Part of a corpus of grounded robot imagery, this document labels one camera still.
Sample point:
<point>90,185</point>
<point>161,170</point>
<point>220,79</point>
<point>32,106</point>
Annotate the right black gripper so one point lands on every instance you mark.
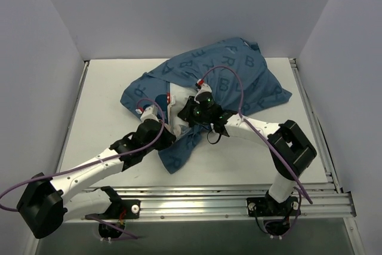
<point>185,110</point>

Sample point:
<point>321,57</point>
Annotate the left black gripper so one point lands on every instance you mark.
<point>166,137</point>

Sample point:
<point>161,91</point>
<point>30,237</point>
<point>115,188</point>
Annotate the white pillow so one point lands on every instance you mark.
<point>178,99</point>

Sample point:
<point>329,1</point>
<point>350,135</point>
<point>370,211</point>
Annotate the blue patterned pillowcase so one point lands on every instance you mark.
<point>235,70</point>

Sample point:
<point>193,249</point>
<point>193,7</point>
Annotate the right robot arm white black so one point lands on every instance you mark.
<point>291,150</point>

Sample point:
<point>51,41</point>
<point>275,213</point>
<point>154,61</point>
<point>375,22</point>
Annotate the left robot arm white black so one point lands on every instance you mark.
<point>49,201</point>

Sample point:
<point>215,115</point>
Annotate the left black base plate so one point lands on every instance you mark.
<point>122,210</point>

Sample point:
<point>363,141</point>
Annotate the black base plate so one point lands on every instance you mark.
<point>122,210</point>
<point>268,207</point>

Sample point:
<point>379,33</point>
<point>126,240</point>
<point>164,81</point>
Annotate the aluminium left side rail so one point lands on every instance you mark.
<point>72,115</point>

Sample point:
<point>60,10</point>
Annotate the aluminium rail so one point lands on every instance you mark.
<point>72,115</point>
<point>318,135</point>

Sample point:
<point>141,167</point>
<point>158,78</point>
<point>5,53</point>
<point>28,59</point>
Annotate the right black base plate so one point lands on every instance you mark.
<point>268,207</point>

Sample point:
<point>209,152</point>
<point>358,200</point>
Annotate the aluminium right side rail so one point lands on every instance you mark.
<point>318,135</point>

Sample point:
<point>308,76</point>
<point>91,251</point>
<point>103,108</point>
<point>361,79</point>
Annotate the aluminium front rail frame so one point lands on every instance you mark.
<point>232,204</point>

